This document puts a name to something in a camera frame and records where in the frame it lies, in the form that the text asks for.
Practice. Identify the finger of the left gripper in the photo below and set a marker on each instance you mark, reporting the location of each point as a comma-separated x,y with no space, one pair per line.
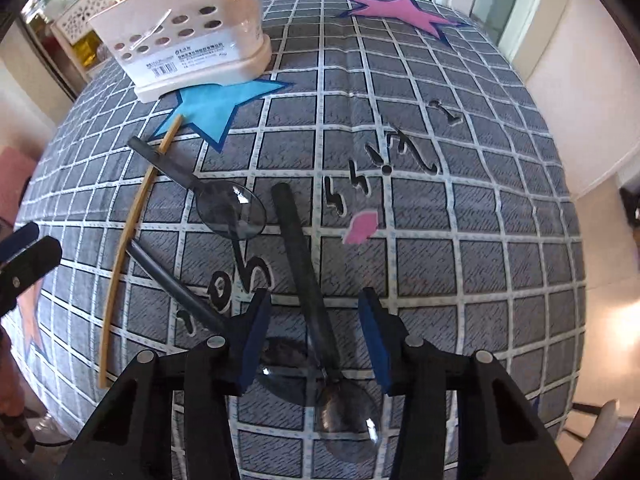
18,241
26,269

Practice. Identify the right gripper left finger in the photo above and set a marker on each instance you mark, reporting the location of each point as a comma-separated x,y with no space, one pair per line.
128,434

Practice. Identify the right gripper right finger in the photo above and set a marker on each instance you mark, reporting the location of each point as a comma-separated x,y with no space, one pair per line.
499,434

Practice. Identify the wooden chopstick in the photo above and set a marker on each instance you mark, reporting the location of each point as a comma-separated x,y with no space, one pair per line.
119,289

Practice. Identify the black handled steel spoon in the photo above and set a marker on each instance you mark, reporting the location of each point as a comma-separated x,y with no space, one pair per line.
346,415

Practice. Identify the orange star sticker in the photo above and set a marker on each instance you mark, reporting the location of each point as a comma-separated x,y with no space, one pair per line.
27,302

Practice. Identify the pink plastic stool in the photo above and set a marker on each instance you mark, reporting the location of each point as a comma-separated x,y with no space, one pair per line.
16,169

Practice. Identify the yellow oil bottle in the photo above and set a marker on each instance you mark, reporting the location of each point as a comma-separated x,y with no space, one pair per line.
90,50

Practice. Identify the white perforated storage rack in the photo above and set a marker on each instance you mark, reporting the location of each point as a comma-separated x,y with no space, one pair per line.
74,23

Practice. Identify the blue star sticker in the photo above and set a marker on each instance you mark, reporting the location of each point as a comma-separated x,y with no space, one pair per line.
209,109

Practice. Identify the beige plastic utensil holder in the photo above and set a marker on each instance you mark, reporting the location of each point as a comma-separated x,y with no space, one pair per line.
167,45

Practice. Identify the grey checkered tablecloth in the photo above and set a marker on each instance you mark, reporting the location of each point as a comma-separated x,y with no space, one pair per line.
477,244

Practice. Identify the pink star sticker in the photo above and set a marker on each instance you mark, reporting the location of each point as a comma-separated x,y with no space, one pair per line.
406,11

